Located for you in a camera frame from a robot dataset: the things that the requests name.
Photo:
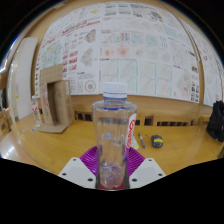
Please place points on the white board panel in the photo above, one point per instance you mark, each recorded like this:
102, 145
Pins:
25, 76

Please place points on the brown cardboard box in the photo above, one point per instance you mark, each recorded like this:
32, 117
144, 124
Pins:
61, 100

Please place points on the grey pen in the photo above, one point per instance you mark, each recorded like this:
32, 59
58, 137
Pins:
141, 140

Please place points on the printed paper wall posters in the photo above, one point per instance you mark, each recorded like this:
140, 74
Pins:
133, 50

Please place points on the clear plastic water bottle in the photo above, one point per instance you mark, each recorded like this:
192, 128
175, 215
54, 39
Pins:
113, 133

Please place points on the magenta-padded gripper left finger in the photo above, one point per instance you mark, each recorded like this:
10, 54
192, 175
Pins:
75, 171

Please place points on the black bag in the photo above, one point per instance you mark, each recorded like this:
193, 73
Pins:
216, 121

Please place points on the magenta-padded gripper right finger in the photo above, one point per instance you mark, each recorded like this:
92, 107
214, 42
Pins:
146, 170

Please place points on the black yellow tape measure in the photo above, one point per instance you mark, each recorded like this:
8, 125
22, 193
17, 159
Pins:
157, 141

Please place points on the small white card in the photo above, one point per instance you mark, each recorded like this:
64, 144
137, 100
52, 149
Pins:
134, 143

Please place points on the small clear bottle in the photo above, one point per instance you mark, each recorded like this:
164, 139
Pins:
35, 110

